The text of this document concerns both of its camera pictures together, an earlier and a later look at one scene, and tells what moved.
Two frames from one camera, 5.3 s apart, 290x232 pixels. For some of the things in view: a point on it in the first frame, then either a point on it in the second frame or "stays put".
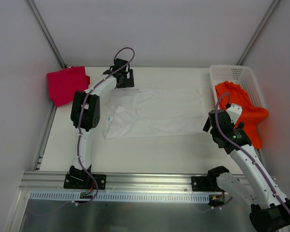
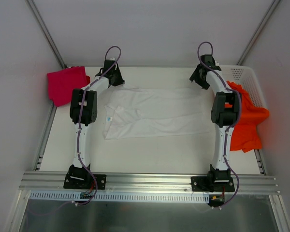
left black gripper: [125, 82] to [117, 79]
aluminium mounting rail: [132, 181] stays put
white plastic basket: [243, 76] stays put
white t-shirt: [153, 112] stays put
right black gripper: [207, 125] to [199, 79]
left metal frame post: [47, 33] stays put
